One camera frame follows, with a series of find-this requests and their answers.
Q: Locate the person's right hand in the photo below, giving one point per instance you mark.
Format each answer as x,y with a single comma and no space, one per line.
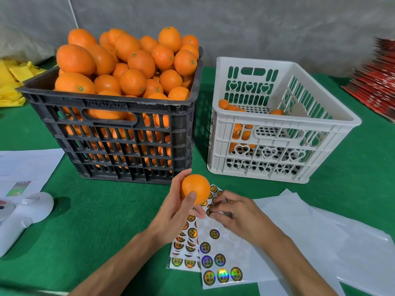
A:
244,218

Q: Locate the person's left hand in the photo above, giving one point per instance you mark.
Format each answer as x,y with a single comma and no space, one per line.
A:
170,215

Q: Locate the single orange fruit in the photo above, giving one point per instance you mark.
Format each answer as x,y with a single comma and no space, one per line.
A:
195,188

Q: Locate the black plastic crate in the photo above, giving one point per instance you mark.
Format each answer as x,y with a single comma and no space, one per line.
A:
179,111

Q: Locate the heap of labelled oranges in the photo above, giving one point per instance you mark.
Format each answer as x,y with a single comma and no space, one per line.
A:
225,104

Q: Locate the pile of oranges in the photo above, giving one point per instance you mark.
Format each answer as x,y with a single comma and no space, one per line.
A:
133,80

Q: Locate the white plastic crate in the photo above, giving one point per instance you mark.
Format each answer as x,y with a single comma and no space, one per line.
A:
247,60

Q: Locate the person's right forearm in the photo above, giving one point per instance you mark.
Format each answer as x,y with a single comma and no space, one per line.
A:
299,268

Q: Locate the person's left forearm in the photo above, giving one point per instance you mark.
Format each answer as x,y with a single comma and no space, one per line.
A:
120,265

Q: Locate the white backing sheet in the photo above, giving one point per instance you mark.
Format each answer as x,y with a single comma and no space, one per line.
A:
370,255
302,225

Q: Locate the green felt table cover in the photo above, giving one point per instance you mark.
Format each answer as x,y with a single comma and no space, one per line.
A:
99,231

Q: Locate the white handheld controller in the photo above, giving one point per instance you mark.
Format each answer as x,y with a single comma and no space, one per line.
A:
31,209

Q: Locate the white printed paper sheet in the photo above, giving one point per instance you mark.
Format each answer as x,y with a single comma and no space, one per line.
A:
31,166

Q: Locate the stack of red cardboard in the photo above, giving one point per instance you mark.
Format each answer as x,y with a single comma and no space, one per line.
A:
376,80

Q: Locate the pile of yellow bags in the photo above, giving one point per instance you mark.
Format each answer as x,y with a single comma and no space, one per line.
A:
15,80

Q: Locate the white pole with black base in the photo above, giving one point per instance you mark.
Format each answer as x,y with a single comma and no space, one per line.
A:
70,9

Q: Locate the beige woven sack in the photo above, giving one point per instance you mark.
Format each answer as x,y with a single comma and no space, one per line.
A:
21,40

